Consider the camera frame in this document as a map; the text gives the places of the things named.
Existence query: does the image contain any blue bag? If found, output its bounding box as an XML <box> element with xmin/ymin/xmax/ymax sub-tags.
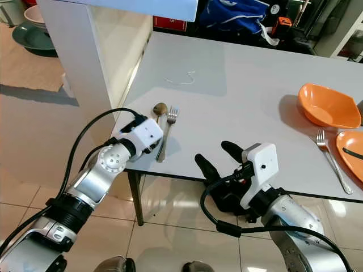
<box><xmin>195</xmin><ymin>0</ymin><xmax>268</xmax><ymax>34</ymax></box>

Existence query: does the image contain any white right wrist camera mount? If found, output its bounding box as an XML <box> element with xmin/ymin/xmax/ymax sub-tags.
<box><xmin>239</xmin><ymin>142</ymin><xmax>279</xmax><ymax>211</ymax></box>

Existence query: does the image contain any metal spoon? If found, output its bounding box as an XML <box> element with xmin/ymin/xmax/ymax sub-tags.
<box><xmin>151</xmin><ymin>101</ymin><xmax>170</xmax><ymax>120</ymax></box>

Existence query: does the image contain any white strap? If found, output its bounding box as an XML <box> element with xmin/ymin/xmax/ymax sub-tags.
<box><xmin>259</xmin><ymin>23</ymin><xmax>281</xmax><ymax>46</ymax></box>

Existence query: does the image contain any dark green plate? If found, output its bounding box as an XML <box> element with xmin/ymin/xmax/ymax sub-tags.
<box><xmin>11</xmin><ymin>21</ymin><xmax>61</xmax><ymax>52</ymax></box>

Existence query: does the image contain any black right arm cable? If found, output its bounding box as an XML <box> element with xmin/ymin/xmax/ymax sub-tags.
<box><xmin>200</xmin><ymin>172</ymin><xmax>356</xmax><ymax>272</ymax></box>

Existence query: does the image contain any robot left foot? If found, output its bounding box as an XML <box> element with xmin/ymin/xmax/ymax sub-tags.
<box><xmin>95</xmin><ymin>256</ymin><xmax>137</xmax><ymax>272</ymax></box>

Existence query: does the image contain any red box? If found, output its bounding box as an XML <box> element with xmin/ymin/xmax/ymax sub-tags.
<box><xmin>151</xmin><ymin>15</ymin><xmax>188</xmax><ymax>32</ymax></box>

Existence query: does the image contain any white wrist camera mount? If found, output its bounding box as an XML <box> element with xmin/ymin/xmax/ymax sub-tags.
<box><xmin>118</xmin><ymin>120</ymin><xmax>164</xmax><ymax>155</ymax></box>
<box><xmin>239</xmin><ymin>142</ymin><xmax>279</xmax><ymax>211</ymax></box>

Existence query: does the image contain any thin black utensil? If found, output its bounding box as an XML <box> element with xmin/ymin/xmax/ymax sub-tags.
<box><xmin>343</xmin><ymin>147</ymin><xmax>363</xmax><ymax>161</ymax></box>

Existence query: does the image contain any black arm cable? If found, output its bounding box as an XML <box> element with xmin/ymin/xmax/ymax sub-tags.
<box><xmin>0</xmin><ymin>107</ymin><xmax>140</xmax><ymax>257</ymax></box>
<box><xmin>200</xmin><ymin>172</ymin><xmax>356</xmax><ymax>272</ymax></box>

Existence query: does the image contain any pale ceramic bowl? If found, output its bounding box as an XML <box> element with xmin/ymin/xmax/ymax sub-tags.
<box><xmin>24</xmin><ymin>5</ymin><xmax>47</xmax><ymax>32</ymax></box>

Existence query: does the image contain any black table leg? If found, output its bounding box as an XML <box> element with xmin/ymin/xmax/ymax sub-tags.
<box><xmin>127</xmin><ymin>169</ymin><xmax>139</xmax><ymax>227</ymax></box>

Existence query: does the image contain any brown mat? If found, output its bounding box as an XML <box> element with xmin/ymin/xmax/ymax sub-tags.
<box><xmin>0</xmin><ymin>21</ymin><xmax>65</xmax><ymax>93</ymax></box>

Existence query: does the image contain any orange and black tool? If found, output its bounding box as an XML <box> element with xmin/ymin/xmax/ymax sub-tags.
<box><xmin>272</xmin><ymin>15</ymin><xmax>293</xmax><ymax>36</ymax></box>

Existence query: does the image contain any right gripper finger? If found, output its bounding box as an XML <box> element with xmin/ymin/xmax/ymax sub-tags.
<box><xmin>194</xmin><ymin>152</ymin><xmax>228</xmax><ymax>188</ymax></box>
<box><xmin>221</xmin><ymin>140</ymin><xmax>248</xmax><ymax>164</ymax></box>

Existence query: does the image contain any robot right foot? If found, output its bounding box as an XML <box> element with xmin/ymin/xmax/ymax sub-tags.
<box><xmin>184</xmin><ymin>260</ymin><xmax>217</xmax><ymax>272</ymax></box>

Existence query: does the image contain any white shelf unit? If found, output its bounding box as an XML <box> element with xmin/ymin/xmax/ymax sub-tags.
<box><xmin>36</xmin><ymin>0</ymin><xmax>200</xmax><ymax>145</ymax></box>

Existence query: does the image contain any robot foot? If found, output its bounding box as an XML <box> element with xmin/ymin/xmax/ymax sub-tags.
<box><xmin>184</xmin><ymin>260</ymin><xmax>217</xmax><ymax>272</ymax></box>
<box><xmin>95</xmin><ymin>256</ymin><xmax>137</xmax><ymax>272</ymax></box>

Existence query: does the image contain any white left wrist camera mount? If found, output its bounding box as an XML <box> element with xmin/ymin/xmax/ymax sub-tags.
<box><xmin>118</xmin><ymin>120</ymin><xmax>164</xmax><ymax>155</ymax></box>

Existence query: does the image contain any thin white wire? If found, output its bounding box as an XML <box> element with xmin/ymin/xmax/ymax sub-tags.
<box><xmin>163</xmin><ymin>70</ymin><xmax>197</xmax><ymax>86</ymax></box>

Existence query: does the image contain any green mug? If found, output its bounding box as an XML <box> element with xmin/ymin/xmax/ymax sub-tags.
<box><xmin>0</xmin><ymin>0</ymin><xmax>27</xmax><ymax>27</ymax></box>

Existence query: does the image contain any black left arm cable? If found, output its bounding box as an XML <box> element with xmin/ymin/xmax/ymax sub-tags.
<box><xmin>0</xmin><ymin>107</ymin><xmax>140</xmax><ymax>257</ymax></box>

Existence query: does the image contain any silver metal fork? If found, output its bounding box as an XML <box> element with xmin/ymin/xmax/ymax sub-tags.
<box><xmin>155</xmin><ymin>106</ymin><xmax>180</xmax><ymax>164</ymax></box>
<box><xmin>314</xmin><ymin>129</ymin><xmax>354</xmax><ymax>196</ymax></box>

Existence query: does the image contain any orange bowl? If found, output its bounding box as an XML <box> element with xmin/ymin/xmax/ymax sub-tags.
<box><xmin>297</xmin><ymin>83</ymin><xmax>362</xmax><ymax>130</ymax></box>

